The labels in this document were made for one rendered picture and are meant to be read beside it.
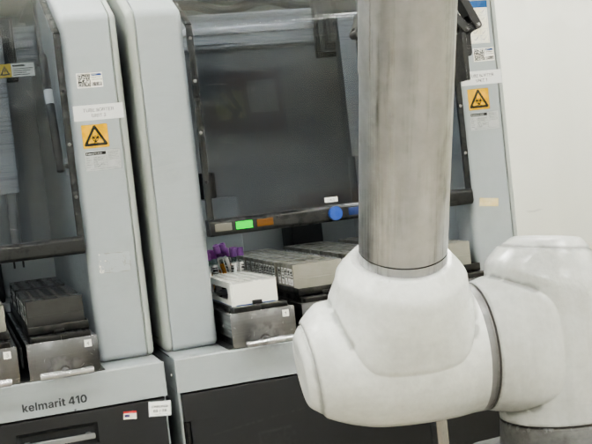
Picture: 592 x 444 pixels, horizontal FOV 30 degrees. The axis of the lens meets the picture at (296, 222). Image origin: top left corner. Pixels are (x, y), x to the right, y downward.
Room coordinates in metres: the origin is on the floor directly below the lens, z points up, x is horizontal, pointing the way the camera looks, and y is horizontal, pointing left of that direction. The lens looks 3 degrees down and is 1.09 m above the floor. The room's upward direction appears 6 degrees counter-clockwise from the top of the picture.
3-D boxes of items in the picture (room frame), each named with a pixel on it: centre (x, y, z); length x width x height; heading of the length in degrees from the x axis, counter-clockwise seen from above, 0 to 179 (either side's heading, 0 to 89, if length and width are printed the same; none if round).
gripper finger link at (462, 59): (1.65, -0.27, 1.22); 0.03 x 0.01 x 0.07; 17
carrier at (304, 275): (2.36, -0.03, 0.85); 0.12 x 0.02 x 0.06; 108
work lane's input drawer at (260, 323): (2.53, 0.18, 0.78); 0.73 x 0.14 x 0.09; 17
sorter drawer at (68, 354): (2.41, 0.57, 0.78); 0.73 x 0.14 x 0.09; 17
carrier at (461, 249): (2.45, -0.32, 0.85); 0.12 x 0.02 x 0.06; 106
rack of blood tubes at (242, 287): (2.41, 0.14, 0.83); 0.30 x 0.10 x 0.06; 17
